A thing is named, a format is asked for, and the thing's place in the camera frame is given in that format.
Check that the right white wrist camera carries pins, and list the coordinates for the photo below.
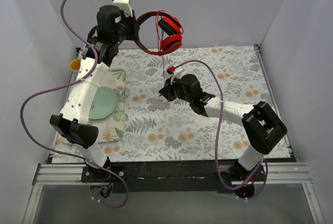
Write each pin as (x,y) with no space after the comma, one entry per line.
(175,73)

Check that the aluminium frame rail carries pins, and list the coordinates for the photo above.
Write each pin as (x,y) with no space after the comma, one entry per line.
(275,172)

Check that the floral tablecloth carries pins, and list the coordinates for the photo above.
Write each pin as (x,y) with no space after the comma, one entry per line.
(158,130)

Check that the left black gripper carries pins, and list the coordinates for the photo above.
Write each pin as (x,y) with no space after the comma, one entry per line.
(134,26)

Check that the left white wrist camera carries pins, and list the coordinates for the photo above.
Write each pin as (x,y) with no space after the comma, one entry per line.
(123,0)

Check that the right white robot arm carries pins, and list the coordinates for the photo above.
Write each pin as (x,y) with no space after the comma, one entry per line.
(263,127)

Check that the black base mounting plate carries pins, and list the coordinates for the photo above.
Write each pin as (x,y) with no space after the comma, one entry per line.
(167,176)

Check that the green ceramic plate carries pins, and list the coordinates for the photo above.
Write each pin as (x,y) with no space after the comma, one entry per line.
(104,103)

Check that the red headphones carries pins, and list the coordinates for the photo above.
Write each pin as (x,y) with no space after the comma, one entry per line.
(169,32)

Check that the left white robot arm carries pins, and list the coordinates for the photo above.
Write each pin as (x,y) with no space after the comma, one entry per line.
(72,122)

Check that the floral rectangular tray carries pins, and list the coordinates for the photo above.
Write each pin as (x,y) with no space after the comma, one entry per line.
(111,128)

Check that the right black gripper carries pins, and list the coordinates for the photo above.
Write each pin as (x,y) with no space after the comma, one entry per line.
(168,93)

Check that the floral mug yellow inside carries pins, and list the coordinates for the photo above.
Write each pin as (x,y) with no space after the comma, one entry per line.
(75,65)

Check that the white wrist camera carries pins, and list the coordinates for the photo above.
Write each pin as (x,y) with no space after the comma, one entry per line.
(123,0)
(175,73)

